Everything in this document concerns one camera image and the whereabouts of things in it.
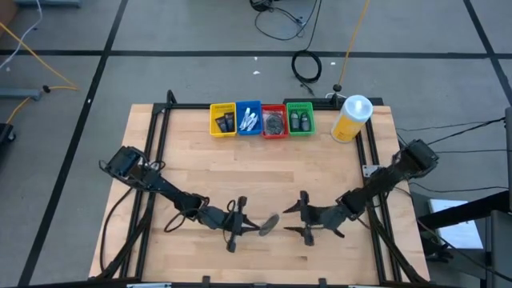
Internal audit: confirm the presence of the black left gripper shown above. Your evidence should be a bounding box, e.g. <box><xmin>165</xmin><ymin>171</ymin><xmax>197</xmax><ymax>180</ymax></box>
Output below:
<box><xmin>199</xmin><ymin>195</ymin><xmax>261</xmax><ymax>254</ymax></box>

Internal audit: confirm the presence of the red plastic basket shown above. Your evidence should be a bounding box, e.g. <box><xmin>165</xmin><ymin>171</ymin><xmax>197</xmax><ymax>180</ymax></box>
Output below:
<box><xmin>261</xmin><ymin>104</ymin><xmax>290</xmax><ymax>140</ymax></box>

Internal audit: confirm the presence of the white box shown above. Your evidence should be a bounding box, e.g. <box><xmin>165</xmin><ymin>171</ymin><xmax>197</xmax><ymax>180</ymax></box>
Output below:
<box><xmin>427</xmin><ymin>198</ymin><xmax>484</xmax><ymax>250</ymax></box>

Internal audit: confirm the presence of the black metal table frame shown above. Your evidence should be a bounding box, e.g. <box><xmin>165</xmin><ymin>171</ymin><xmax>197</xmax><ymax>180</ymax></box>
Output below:
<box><xmin>95</xmin><ymin>90</ymin><xmax>421</xmax><ymax>287</ymax></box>

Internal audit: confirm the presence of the blue plastic basket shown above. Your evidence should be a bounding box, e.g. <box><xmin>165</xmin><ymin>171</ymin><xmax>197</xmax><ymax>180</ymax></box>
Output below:
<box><xmin>234</xmin><ymin>100</ymin><xmax>264</xmax><ymax>137</ymax></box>

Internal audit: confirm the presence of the black floor cable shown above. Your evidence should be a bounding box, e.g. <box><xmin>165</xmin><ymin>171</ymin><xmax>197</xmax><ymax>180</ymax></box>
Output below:
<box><xmin>399</xmin><ymin>117</ymin><xmax>507</xmax><ymax>153</ymax></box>

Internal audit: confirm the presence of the grey floor bar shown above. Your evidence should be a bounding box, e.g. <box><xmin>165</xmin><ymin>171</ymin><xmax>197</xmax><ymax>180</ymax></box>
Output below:
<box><xmin>15</xmin><ymin>0</ymin><xmax>83</xmax><ymax>8</ymax></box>

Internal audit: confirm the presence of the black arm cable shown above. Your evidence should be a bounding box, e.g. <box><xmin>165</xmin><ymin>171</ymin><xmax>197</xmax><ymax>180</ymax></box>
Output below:
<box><xmin>98</xmin><ymin>186</ymin><xmax>135</xmax><ymax>277</ymax></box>

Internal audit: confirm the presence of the coiled black cable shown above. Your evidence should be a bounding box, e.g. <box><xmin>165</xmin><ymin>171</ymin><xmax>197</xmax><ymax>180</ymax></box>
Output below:
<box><xmin>290</xmin><ymin>48</ymin><xmax>323</xmax><ymax>85</ymax></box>

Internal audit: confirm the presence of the grey cabinet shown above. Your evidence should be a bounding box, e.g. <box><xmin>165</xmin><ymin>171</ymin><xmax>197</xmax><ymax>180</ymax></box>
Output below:
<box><xmin>486</xmin><ymin>210</ymin><xmax>512</xmax><ymax>288</ymax></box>

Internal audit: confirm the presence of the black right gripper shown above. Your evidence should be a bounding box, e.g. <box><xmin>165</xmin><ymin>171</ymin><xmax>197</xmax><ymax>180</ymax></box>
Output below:
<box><xmin>282</xmin><ymin>190</ymin><xmax>349</xmax><ymax>247</ymax></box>

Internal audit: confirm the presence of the black beam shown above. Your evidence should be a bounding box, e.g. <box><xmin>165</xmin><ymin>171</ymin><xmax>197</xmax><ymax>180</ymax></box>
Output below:
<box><xmin>415</xmin><ymin>190</ymin><xmax>512</xmax><ymax>230</ymax></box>

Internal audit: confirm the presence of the black caster base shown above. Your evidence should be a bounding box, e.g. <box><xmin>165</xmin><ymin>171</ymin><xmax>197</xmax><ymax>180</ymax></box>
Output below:
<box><xmin>0</xmin><ymin>122</ymin><xmax>17</xmax><ymax>146</ymax></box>

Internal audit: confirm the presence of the yellow plastic basket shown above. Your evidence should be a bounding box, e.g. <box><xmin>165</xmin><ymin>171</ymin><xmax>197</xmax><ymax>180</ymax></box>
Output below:
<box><xmin>209</xmin><ymin>102</ymin><xmax>238</xmax><ymax>139</ymax></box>

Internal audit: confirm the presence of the orange yellow floor cable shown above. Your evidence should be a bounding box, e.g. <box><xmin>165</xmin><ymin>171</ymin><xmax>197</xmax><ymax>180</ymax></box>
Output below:
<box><xmin>338</xmin><ymin>0</ymin><xmax>371</xmax><ymax>87</ymax></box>

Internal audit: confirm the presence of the loose black cable with plug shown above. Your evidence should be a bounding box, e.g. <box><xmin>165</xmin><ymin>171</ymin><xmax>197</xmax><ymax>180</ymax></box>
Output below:
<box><xmin>250</xmin><ymin>0</ymin><xmax>323</xmax><ymax>53</ymax></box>

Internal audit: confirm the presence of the white floor cable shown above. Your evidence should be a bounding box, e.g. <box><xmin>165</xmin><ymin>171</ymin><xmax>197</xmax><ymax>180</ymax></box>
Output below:
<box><xmin>0</xmin><ymin>0</ymin><xmax>43</xmax><ymax>70</ymax></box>

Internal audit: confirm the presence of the grey power strip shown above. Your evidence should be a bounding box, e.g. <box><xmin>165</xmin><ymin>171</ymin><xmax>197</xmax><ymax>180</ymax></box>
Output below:
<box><xmin>0</xmin><ymin>88</ymin><xmax>44</xmax><ymax>101</ymax></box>

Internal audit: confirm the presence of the green plastic basket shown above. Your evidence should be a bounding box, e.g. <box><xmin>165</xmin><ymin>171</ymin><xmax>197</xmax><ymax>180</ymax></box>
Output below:
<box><xmin>285</xmin><ymin>102</ymin><xmax>317</xmax><ymax>138</ymax></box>

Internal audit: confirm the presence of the yellow wipes canister white lid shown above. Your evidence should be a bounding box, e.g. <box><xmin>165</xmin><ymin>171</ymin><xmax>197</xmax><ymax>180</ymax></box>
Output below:
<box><xmin>330</xmin><ymin>94</ymin><xmax>374</xmax><ymax>143</ymax></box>

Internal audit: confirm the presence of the black camera mount knob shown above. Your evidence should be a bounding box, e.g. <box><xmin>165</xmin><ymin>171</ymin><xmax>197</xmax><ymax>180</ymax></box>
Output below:
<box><xmin>326</xmin><ymin>83</ymin><xmax>347</xmax><ymax>99</ymax></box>

